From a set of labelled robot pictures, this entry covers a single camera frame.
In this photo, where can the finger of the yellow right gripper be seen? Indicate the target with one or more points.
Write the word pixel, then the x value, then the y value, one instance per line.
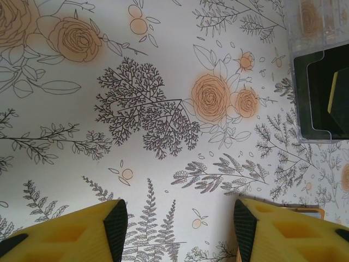
pixel 339 98

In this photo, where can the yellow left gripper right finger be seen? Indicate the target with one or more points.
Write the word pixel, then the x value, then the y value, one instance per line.
pixel 294 237

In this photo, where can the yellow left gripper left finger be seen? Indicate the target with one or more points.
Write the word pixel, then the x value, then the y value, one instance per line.
pixel 54 240

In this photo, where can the black card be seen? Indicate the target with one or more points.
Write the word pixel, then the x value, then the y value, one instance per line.
pixel 313 95

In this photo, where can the floral patterned tablecloth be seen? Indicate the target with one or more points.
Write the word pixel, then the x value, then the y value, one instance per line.
pixel 136 136

